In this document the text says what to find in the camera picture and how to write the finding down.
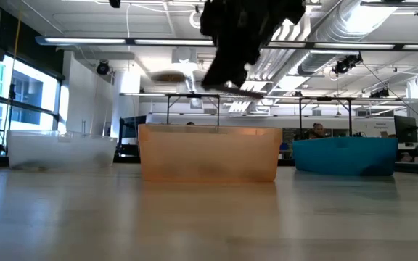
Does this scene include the long ceiling light bar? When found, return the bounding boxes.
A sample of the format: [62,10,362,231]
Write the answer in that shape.
[34,35,418,51]

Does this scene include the white cable coil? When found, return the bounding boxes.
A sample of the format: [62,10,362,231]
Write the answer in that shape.
[189,9,203,30]

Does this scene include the teal plastic bin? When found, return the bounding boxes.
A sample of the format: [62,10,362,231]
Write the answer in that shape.
[291,136,399,178]

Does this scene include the black metal frame stand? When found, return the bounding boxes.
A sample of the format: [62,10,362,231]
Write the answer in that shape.
[298,96,354,138]
[165,93,221,126]

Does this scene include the clear plastic bin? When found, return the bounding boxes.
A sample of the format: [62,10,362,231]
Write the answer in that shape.
[6,130,118,171]

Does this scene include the black monitor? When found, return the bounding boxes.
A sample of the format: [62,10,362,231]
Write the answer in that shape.
[393,115,418,143]

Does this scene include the white ceiling vent duct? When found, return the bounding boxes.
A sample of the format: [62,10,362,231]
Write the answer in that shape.
[171,46,200,94]

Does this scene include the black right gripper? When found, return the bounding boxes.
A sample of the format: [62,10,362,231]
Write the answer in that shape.
[200,0,306,91]

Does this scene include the orange plastic bin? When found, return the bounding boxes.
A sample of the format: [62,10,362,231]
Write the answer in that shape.
[138,123,283,183]

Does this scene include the silver spoon purple handle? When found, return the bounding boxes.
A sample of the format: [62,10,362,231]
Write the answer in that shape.
[149,70,265,100]

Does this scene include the white ceiling baffles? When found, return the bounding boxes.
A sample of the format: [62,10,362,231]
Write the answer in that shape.
[226,16,314,114]

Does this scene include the black cart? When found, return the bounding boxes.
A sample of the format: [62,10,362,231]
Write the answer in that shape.
[113,115,147,164]

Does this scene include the yellow hanging cord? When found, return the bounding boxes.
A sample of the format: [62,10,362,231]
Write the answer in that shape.
[12,20,22,62]

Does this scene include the black ceiling spotlight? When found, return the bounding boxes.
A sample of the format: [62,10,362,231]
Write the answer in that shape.
[95,60,110,76]

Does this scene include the silver ventilation duct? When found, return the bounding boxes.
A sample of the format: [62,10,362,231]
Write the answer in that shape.
[295,0,398,75]

